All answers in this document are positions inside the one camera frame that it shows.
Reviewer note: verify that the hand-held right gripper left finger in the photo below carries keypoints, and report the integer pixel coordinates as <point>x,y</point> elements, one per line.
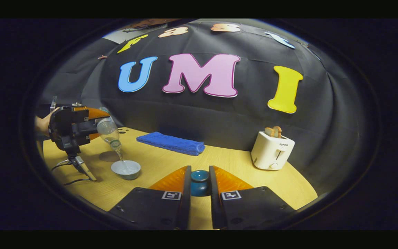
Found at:
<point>186,207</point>

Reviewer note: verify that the toast slice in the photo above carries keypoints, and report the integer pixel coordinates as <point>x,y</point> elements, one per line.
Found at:
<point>273,132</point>

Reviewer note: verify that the white teacup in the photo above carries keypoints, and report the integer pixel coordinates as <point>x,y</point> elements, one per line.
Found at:
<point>126,171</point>

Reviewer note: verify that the clear plastic water bottle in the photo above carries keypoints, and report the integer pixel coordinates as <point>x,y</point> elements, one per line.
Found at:
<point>108,129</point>

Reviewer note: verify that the black backdrop cloth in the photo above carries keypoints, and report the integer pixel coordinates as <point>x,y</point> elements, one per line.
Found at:
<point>219,117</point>

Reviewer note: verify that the blue folded towel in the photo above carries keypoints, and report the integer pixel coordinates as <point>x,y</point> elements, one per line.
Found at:
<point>171,143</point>

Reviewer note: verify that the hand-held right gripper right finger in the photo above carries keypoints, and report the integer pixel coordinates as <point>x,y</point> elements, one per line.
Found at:
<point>214,211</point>

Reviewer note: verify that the teal teacup lid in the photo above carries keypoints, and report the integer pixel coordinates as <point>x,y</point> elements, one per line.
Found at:
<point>200,185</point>

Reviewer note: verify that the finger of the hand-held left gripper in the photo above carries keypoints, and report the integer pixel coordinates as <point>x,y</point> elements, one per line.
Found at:
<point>93,137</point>
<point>97,113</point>

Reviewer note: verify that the white toaster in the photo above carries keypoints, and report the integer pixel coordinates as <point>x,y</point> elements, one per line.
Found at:
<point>271,152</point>

